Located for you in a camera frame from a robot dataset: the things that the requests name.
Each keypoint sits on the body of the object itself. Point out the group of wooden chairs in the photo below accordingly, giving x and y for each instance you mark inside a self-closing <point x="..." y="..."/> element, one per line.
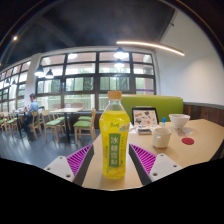
<point x="83" y="124"/>

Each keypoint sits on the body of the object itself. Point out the curved linear ceiling light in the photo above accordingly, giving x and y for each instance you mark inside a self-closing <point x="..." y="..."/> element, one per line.
<point x="150" y="44"/>

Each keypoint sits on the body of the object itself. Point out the small blue-capped bottle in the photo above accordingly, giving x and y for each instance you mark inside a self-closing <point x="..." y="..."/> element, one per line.
<point x="163" y="121"/>

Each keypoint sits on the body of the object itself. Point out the dark-framed window wall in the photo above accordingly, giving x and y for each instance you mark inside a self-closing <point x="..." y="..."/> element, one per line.
<point x="97" y="76"/>

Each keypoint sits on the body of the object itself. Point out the group of pendant lamps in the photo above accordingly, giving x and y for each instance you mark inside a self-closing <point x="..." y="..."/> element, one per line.
<point x="120" y="54"/>

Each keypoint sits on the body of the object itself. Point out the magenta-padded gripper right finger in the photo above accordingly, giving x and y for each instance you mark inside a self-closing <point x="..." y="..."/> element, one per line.
<point x="160" y="166"/>

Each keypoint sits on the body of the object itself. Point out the green bench backrest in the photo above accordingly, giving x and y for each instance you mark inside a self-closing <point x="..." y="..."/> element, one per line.
<point x="166" y="105"/>

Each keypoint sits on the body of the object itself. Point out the black-framed picture stand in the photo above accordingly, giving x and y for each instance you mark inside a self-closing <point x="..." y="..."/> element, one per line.
<point x="145" y="116"/>

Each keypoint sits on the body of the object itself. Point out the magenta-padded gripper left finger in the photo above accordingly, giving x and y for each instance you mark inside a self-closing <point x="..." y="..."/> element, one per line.
<point x="63" y="166"/>

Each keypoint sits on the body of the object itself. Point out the white bowl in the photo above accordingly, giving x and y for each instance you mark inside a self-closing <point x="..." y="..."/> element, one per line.
<point x="179" y="120"/>

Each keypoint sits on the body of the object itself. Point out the small dark box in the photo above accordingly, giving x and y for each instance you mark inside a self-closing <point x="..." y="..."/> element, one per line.
<point x="144" y="130"/>

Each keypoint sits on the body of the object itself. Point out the white paper sheet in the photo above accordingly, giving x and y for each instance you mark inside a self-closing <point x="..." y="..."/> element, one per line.
<point x="132" y="128"/>

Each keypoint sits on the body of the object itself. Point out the yellow drink bottle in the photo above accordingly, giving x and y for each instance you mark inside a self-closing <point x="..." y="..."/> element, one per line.
<point x="114" y="140"/>

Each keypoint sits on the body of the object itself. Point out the white mug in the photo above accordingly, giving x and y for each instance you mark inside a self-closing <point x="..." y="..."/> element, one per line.
<point x="161" y="138"/>

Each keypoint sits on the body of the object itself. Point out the wooden dining table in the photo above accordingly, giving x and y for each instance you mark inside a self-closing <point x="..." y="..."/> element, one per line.
<point x="66" y="110"/>

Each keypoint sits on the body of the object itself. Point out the person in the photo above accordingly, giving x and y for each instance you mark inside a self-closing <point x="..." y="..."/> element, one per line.
<point x="31" y="110"/>

